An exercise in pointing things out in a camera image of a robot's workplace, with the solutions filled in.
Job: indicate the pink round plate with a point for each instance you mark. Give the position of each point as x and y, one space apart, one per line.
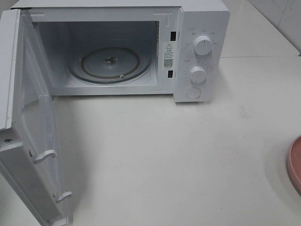
294 164

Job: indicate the white microwave door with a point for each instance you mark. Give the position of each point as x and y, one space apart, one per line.
30 158

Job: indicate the glass microwave turntable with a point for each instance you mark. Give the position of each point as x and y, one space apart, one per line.
111 61

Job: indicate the white microwave oven body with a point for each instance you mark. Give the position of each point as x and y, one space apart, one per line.
170 25

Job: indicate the white timer knob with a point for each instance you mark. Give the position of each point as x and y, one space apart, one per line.
197 74

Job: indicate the round door release button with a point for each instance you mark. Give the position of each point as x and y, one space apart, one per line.
193 93

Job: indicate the upper white power knob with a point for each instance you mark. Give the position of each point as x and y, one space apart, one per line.
202 44

